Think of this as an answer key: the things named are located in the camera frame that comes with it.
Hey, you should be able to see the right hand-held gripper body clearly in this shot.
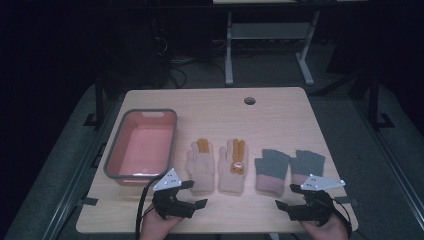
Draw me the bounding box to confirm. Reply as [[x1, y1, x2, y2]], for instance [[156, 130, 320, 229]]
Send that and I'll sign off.
[[288, 173, 346, 227]]

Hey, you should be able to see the person's left hand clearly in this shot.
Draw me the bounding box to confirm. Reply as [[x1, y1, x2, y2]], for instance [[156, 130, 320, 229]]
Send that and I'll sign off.
[[139, 204, 183, 240]]

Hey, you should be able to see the beige glove with orange fingers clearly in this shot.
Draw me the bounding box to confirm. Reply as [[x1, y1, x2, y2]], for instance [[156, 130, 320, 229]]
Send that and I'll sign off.
[[185, 138, 216, 194]]

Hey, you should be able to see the white metal desk frame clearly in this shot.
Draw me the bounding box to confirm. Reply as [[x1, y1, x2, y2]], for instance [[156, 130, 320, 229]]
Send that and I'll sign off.
[[224, 9, 322, 87]]

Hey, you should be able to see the bundle of floor cables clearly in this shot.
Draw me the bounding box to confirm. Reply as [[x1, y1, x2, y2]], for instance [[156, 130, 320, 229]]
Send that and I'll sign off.
[[153, 36, 228, 89]]

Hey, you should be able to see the hand-held gripper black cable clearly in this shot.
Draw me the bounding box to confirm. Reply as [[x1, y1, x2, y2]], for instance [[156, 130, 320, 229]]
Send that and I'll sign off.
[[328, 196, 353, 240], [134, 175, 163, 240]]

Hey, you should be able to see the black metal stand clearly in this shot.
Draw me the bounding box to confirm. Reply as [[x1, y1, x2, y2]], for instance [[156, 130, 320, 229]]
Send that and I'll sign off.
[[367, 71, 396, 132], [83, 71, 106, 130]]

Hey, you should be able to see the beige glove with bear print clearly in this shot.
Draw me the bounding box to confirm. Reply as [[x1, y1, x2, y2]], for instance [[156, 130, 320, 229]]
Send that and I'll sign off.
[[218, 138, 249, 195]]

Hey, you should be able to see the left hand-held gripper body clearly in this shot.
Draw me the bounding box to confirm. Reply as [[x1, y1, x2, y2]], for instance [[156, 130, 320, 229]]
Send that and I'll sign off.
[[152, 168, 188, 220]]

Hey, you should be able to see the grey fingerless glove pink cuff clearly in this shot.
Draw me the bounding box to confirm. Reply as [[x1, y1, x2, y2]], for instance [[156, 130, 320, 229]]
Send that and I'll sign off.
[[289, 149, 326, 186], [254, 148, 291, 197]]

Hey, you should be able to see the pink basin with grey rim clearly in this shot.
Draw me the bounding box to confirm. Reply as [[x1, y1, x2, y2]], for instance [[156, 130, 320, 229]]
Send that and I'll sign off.
[[103, 108, 178, 187]]

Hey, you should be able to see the person's right hand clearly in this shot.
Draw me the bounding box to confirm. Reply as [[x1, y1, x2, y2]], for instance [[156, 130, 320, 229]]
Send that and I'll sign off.
[[299, 216, 349, 240]]

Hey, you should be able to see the right hand-held gripper black cable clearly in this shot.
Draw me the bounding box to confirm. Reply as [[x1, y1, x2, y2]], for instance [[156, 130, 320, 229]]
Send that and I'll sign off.
[[328, 196, 353, 240]]

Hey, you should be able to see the black tape strip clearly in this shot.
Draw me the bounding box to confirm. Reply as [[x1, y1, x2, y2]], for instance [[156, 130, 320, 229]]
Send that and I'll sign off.
[[334, 196, 360, 206], [75, 197, 100, 207]]

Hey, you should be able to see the left hand-held gripper black cable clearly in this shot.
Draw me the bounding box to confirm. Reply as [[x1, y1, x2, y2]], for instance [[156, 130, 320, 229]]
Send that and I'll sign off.
[[134, 175, 163, 240]]

